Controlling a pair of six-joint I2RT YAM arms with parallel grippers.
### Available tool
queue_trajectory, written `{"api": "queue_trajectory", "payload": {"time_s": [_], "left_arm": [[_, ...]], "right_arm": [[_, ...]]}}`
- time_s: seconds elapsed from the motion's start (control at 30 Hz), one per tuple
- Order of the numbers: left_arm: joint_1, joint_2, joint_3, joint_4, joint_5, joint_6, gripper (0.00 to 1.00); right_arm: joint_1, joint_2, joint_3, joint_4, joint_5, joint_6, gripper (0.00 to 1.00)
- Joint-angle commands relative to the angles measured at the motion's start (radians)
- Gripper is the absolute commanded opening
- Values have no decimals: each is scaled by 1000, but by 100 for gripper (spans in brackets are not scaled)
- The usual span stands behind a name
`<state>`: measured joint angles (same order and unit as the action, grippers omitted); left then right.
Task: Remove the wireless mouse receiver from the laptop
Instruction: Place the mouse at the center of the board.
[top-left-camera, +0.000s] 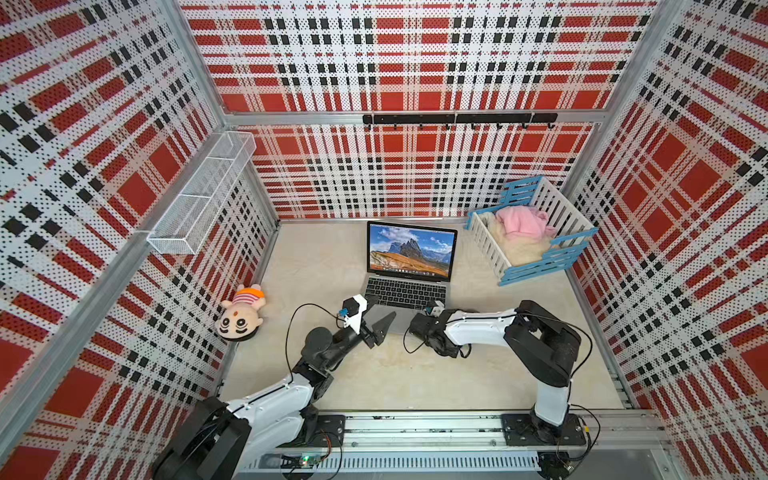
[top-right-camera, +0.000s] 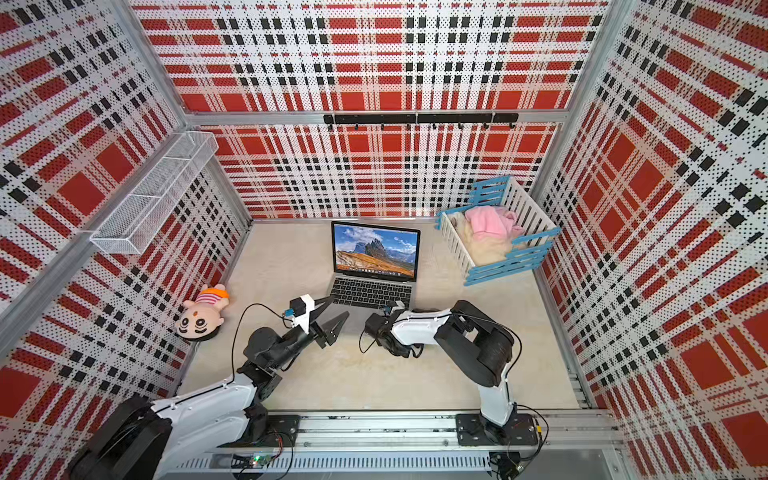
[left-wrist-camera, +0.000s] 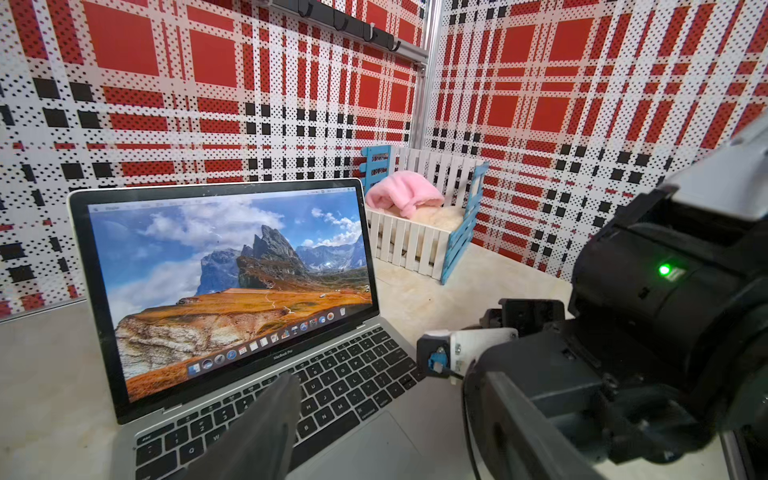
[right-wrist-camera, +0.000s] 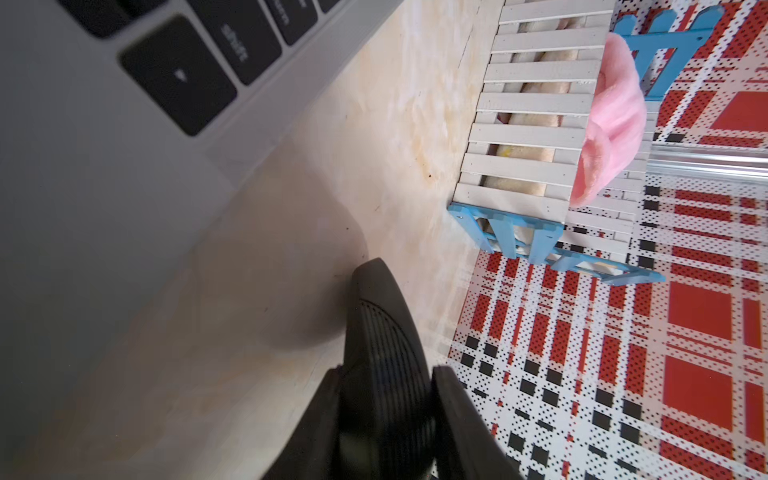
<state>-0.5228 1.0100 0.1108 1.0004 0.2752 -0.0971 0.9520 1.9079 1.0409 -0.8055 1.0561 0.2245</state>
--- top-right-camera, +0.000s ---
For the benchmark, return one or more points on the white wire mesh shelf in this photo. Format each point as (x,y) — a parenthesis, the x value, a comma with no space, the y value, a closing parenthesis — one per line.
(133,224)

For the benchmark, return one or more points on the white blue slatted crate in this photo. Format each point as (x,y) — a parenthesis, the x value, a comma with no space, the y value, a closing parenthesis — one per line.
(531,248)

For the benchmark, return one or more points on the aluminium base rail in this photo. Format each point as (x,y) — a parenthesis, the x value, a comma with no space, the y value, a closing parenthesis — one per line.
(550,444)

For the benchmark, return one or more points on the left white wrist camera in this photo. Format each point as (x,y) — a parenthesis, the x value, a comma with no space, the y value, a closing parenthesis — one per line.
(299,312)

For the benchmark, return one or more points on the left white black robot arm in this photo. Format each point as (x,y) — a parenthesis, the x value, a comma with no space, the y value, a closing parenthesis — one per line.
(145,439)

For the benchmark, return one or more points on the orange plush doll toy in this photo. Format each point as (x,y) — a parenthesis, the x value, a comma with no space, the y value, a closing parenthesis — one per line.
(202,318)

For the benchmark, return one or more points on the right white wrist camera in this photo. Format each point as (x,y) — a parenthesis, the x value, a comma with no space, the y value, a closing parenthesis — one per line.
(393,309)

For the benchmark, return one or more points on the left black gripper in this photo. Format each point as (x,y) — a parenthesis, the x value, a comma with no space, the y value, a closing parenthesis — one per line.
(320,335)

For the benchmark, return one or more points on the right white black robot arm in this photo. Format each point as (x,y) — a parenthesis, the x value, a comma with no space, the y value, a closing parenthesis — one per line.
(484,350)

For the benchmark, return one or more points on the cream fluffy cloth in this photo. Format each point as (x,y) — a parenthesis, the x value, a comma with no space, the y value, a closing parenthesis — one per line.
(483,251)

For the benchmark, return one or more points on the pink cloth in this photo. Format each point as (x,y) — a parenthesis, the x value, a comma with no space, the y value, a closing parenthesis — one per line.
(494,221)

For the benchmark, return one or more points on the black wall hook rail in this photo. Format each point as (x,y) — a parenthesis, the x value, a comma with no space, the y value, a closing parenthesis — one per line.
(357,120)

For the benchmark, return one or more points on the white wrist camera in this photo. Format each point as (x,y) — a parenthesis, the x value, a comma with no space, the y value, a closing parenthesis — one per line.
(299,312)
(393,309)

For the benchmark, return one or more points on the silver open laptop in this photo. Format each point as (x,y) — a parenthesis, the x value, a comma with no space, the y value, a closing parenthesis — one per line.
(375,266)

